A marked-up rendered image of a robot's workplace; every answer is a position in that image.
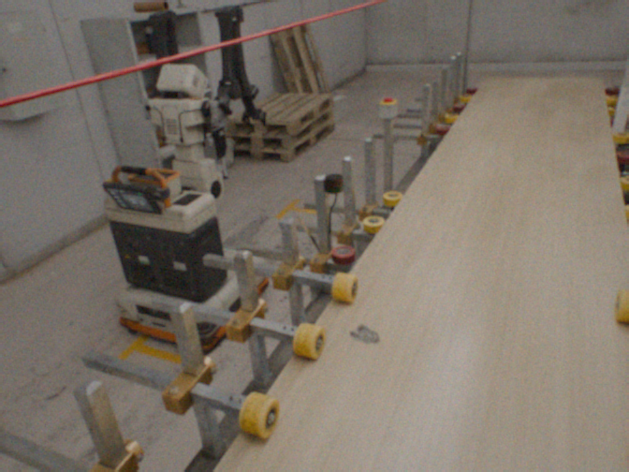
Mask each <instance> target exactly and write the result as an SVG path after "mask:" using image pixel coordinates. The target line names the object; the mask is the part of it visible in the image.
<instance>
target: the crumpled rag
mask: <svg viewBox="0 0 629 472"><path fill-rule="evenodd" d="M349 334H350V336H351V337H353V338H354V339H356V340H357V341H358V343H359V341H364V343H365V344H375V345H376V344H377V342H378V340H380V338H379V336H378V332H376V331H372V329H370V326H369V325H367V324H363V323H361V325H358V326H357V330H356V331H351V332H349Z"/></svg>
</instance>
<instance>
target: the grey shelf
mask: <svg viewBox="0 0 629 472"><path fill-rule="evenodd" d="M169 9H172V10H174V12H175V13H176V14H177V19H178V26H176V27H175V32H176V39H177V46H179V51H180V54H182V53H185V52H192V51H196V50H199V49H203V48H206V40H204V35H203V28H202V22H201V16H200V10H199V7H178V8H169ZM154 12H155V11H152V12H134V13H126V14H120V15H113V16H106V17H100V18H92V19H85V20H80V22H81V27H82V31H83V33H84V34H85V38H86V42H87V47H88V50H89V53H90V58H91V60H92V62H93V65H94V70H95V75H96V76H98V75H103V74H107V73H110V72H114V71H118V70H121V69H126V68H130V67H133V66H140V65H144V64H147V63H151V62H155V61H156V55H155V54H149V53H144V54H140V55H137V52H136V47H135V44H136V43H140V42H145V41H147V39H146V33H145V28H147V27H152V22H151V21H149V16H150V15H152V13H154ZM197 19H198V21H197ZM198 26H199V27H198ZM152 29H153V27H152ZM199 32H200V33H199ZM200 38H201V39H200ZM201 44H202V45H201ZM133 46H134V47H133ZM128 48H129V49H128ZM131 52H132V53H131ZM130 56H131V57H130ZM204 56H205V58H204ZM205 62H206V64H205ZM181 63H182V65H194V66H196V67H197V69H198V70H199V71H200V72H202V73H203V74H204V75H205V77H206V78H207V79H208V81H209V82H208V84H207V88H206V91H205V95H204V98H207V99H209V100H211V99H212V100H214V99H215V97H214V94H213V90H212V78H211V72H210V66H209V60H208V54H207V53H206V52H203V53H200V54H196V56H195V55H193V57H188V58H185V59H182V60H181ZM206 68H207V70H206ZM207 74H208V76H207ZM156 75H157V67H156V66H154V67H150V68H146V69H142V70H140V71H135V72H132V73H128V74H125V75H121V76H118V77H114V79H110V80H106V81H101V82H98V83H97V84H98V87H99V88H100V93H101V95H102V99H103V103H104V108H105V111H106V114H107V115H108V119H109V123H110V129H111V134H112V137H113V141H114V145H115V149H117V153H118V156H119V160H120V164H121V166H134V167H143V168H156V169H157V170H173V162H172V161H173V160H174V159H176V155H175V146H174V144H169V145H166V146H164V147H162V148H160V149H159V146H158V141H157V137H156V131H158V130H161V129H162V126H161V125H157V124H154V123H153V122H152V120H145V119H144V115H143V112H142V106H141V103H140V100H141V97H147V92H145V88H149V87H152V86H154V79H156ZM143 91H144V92H143ZM210 92H211V94H210ZM149 135H150V136H149ZM155 139H156V140H155ZM150 140H151V141H150ZM156 144H157V145H156ZM152 148H153V149H152ZM157 149H158V150H157ZM203 152H204V158H211V159H214V160H215V168H216V172H220V171H221V170H222V171H224V172H225V176H223V179H226V178H228V175H227V164H226V159H225V158H223V157H222V158H220V159H219V160H217V155H216V149H215V144H214V145H212V146H209V147H208V146H205V147H203ZM221 159H222V161H221Z"/></svg>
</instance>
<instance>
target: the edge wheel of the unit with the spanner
mask: <svg viewBox="0 0 629 472"><path fill-rule="evenodd" d="M331 256H332V261H333V262H334V264H336V265H339V266H346V265H350V264H352V262H353V261H354V260H355V251H354V249H353V248H351V247H349V245H339V247H336V248H334V249H333V250H332V251H331Z"/></svg>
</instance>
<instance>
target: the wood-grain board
mask: <svg viewBox="0 0 629 472"><path fill-rule="evenodd" d="M613 143H614V140H613V139H612V134H611V128H610V122H609V116H608V110H607V100H606V94H605V87H604V83H603V77H581V78H508V79H485V80H484V81H483V83H482V84H481V86H480V88H478V89H477V91H476V92H475V94H474V96H473V97H472V100H471V101H470V102H469V104H467V105H466V107H465V108H464V110H463V111H462V114H461V115H460V117H459V118H458V120H456V121H455V123H454V124H453V126H452V127H451V128H450V130H449V131H448V133H447V134H446V136H445V137H444V138H443V140H442V141H441V143H440V144H439V146H438V147H437V149H436V150H435V151H434V154H433V155H432V156H431V157H430V159H429V160H428V161H427V163H426V164H425V166H424V168H423V170H422V171H421V173H420V174H418V175H417V177H416V179H415V180H414V182H413V183H412V185H411V186H410V187H409V189H408V190H407V192H406V193H405V195H404V196H402V199H401V200H400V202H399V203H398V205H397V206H396V208H395V209H394V210H393V212H392V213H391V216H390V217H389V218H388V219H387V221H386V222H385V223H384V225H383V226H382V228H380V231H379V232H378V233H377V235H376V236H375V238H374V239H373V241H371V243H370V244H369V245H368V248H367V249H366V251H365V252H364V254H363V255H362V257H361V258H360V259H359V261H358V264H356V265H355V267H354V268H353V269H352V271H351V272H350V274H354V275H357V276H358V280H359V287H358V295H357V298H356V299H355V300H354V301H353V302H343V301H337V300H334V299H333V298H332V300H331V301H330V303H329V304H328V306H327V307H326V309H325V310H324V312H323V314H321V316H320V317H319V318H318V320H317V321H316V323H315V325H317V326H321V327H324V329H325V332H326V342H325V346H324V349H323V352H321V354H320V355H319V357H318V359H316V360H314V359H310V357H305V356H302V355H299V354H296V353H294V355H293V356H292V359H291V360H289V362H288V363H287V364H286V366H285V368H284V369H283V371H282V373H281V374H280V375H279V376H278V378H277V379H276V381H275V382H273V384H272V386H271V388H270V389H269V391H268V392H267V394H266V395H269V396H271V397H274V399H276V398H277V400H278V401H279V403H280V415H279V420H278V422H277V425H275V428H274V430H273V431H272V433H271V434H270V436H269V437H267V438H263V437H259V436H256V435H254V434H251V433H248V432H244V431H243V430H241V431H240V433H239V435H238V436H237V438H236V439H235V441H233V442H232V444H231V445H230V448H229V449H228V450H227V452H226V454H225V455H224V458H223V459H222V460H221V461H220V462H219V463H218V465H217V466H216V468H215V469H214V471H213V472H629V323H628V322H621V321H617V319H616V318H615V316H614V304H616V302H615V300H617V296H618V292H619V290H620V289H627V290H629V227H628V221H627V215H625V210H624V203H623V197H622V187H621V181H620V174H619V170H618V163H617V157H616V152H615V146H613ZM361 323H363V324H367V325H369V326H370V329H372V331H376V332H378V336H379V338H380V340H378V342H377V344H376V345H375V344H365V343H364V341H359V343H358V341H357V340H356V339H354V338H353V337H351V336H350V334H349V332H351V331H356V330H357V326H358V325H361Z"/></svg>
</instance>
